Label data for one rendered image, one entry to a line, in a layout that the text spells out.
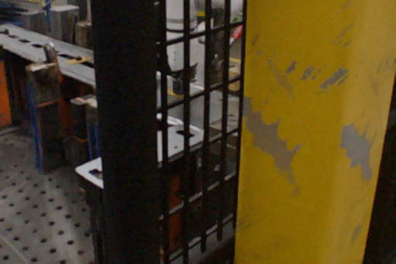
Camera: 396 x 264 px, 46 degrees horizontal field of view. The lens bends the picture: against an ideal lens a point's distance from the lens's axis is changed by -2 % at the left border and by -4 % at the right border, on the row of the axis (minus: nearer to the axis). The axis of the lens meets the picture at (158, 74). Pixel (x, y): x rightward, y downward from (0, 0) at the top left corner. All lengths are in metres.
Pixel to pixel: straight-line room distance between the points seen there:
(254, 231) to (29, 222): 0.95
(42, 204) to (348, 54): 1.15
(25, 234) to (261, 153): 0.96
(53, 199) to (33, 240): 0.18
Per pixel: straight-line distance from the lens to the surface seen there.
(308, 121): 0.38
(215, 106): 1.21
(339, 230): 0.43
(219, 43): 1.31
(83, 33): 1.75
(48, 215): 1.35
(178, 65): 1.19
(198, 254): 0.49
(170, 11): 1.15
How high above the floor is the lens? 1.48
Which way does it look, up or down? 20 degrees down
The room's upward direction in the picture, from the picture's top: 1 degrees counter-clockwise
